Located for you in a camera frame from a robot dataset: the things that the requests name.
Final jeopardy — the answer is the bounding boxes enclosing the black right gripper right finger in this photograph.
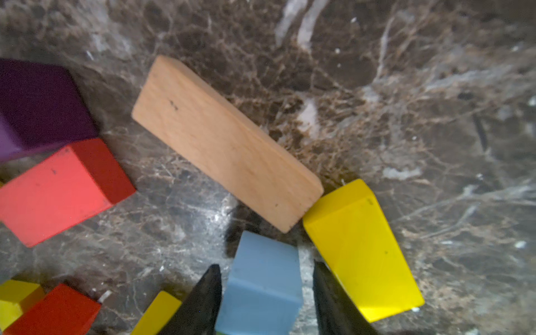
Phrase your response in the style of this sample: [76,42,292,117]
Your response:
[313,261,378,335]

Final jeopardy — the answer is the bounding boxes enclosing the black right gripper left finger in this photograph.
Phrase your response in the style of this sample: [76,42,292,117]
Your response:
[159,264,222,335]

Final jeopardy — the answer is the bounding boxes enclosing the small blue block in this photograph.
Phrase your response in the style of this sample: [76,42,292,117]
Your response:
[215,231,304,334]

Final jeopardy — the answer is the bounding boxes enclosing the small yellow cube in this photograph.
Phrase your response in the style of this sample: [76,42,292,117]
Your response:
[131,291,182,335]

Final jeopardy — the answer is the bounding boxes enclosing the long yellow block right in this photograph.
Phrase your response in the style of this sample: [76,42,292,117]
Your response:
[303,180,425,322]

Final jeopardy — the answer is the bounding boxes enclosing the small red cube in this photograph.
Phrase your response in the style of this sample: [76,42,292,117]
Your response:
[3,284,101,335]

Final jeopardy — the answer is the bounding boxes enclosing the long red block middle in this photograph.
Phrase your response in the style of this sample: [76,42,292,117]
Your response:
[1,138,136,247]

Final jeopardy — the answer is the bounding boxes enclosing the narrow yellow block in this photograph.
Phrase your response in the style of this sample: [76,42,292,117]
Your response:
[1,279,45,331]

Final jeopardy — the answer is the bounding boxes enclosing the long tan block upper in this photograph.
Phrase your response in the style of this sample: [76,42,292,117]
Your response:
[132,55,324,233]

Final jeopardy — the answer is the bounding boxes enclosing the purple block upper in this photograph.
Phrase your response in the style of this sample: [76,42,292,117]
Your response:
[1,59,99,163]

